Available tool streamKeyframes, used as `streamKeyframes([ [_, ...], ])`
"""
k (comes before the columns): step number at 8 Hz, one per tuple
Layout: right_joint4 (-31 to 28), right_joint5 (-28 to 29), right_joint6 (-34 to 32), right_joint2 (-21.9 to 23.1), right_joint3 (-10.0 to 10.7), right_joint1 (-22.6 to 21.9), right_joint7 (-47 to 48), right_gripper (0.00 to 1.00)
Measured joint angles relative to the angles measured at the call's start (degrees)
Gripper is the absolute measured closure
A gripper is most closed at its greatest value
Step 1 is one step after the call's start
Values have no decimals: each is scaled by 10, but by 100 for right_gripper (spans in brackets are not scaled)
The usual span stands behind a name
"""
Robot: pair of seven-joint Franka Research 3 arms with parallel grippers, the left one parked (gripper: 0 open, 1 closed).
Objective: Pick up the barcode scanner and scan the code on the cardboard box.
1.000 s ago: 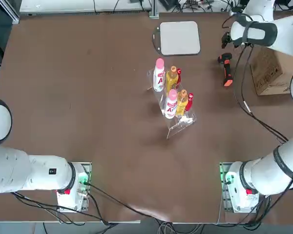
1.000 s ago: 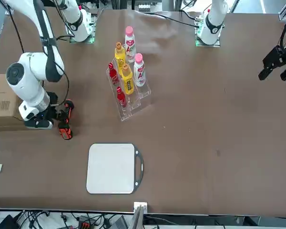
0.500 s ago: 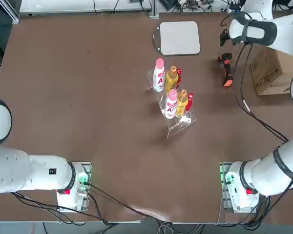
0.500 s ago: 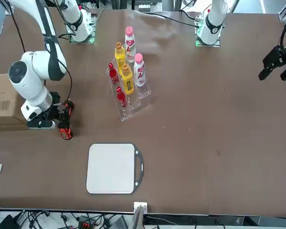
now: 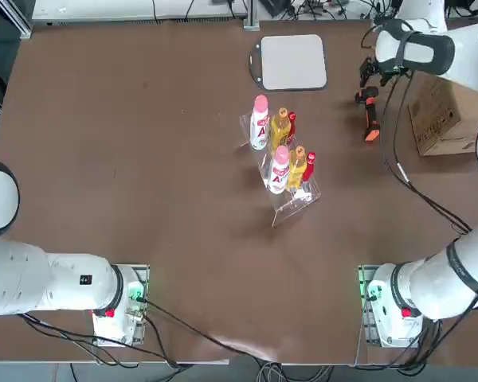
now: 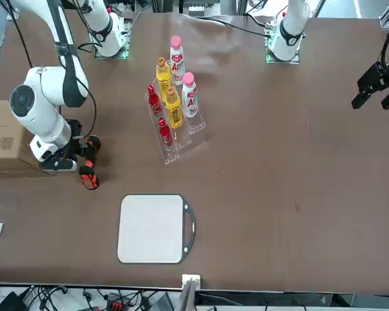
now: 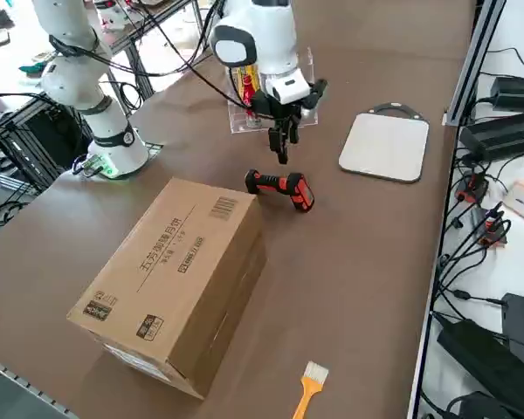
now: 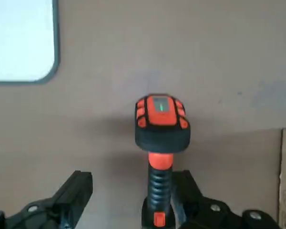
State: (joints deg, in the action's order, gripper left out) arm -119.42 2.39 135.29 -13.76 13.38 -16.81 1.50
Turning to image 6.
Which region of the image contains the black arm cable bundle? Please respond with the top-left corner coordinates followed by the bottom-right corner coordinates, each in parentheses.
top-left (47, 0), bottom-right (98, 140)

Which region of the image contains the green lit circuit board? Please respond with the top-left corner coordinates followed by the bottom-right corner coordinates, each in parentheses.
top-left (119, 17), bottom-right (132, 58)
top-left (264, 19), bottom-right (277, 41)

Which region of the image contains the large black power adapter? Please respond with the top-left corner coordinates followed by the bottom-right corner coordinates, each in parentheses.
top-left (0, 291), bottom-right (24, 311)

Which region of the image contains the white bottle pink cap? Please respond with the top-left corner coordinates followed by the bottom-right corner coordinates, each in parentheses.
top-left (169, 35), bottom-right (185, 86)
top-left (182, 72), bottom-right (200, 119)

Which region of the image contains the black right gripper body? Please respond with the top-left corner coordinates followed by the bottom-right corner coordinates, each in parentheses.
top-left (65, 119), bottom-right (85, 143)

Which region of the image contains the brown cardboard box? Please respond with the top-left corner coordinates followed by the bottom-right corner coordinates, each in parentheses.
top-left (0, 100), bottom-right (58, 179)

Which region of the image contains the clear acrylic stepped shelf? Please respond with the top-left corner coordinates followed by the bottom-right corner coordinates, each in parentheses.
top-left (145, 76), bottom-right (207, 165)

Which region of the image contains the white board black handle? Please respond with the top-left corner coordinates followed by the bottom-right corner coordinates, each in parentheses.
top-left (117, 194), bottom-right (196, 265)

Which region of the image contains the yellow drink bottle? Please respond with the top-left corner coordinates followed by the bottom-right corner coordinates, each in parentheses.
top-left (166, 86), bottom-right (183, 130)
top-left (155, 56), bottom-right (171, 101)

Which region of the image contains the red cola bottle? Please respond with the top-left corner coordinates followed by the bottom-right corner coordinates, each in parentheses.
top-left (158, 118), bottom-right (174, 147)
top-left (147, 85), bottom-right (163, 117)

